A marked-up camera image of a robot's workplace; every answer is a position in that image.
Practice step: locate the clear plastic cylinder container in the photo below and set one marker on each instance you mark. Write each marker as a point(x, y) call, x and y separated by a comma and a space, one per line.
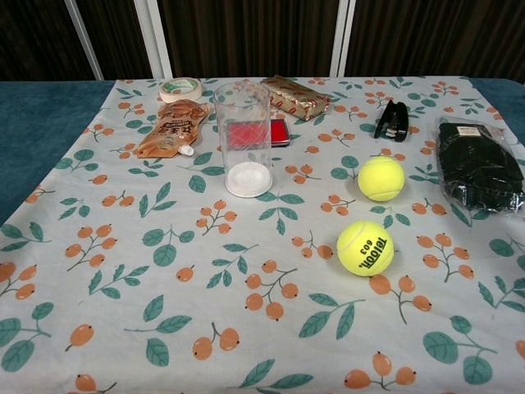
point(246, 180)

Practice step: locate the floral print tablecloth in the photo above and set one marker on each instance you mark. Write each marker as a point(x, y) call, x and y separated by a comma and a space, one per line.
point(164, 287)

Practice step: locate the black stapler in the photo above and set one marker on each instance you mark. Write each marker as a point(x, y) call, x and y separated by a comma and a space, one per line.
point(393, 121)

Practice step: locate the small yellow-green ball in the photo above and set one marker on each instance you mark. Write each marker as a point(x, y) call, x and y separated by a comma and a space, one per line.
point(365, 248)

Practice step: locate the gold foil wrapped package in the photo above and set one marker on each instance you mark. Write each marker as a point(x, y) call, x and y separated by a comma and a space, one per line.
point(295, 100)

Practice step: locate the wide white frame post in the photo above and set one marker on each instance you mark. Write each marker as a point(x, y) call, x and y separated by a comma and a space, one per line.
point(343, 37)
point(153, 41)

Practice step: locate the slim white frame post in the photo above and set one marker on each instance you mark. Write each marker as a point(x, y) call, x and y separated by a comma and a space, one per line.
point(84, 41)

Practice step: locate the plain yellow tennis ball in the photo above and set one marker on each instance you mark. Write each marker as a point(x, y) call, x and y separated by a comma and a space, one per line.
point(381, 178)

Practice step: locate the black gloves in plastic bag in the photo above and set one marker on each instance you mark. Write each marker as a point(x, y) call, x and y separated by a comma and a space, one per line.
point(476, 164)

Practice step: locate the orange spouted drink pouch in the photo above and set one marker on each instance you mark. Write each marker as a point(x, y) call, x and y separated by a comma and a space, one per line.
point(176, 127)

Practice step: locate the white tape roll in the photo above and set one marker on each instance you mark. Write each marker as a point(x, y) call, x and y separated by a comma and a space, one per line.
point(168, 97)

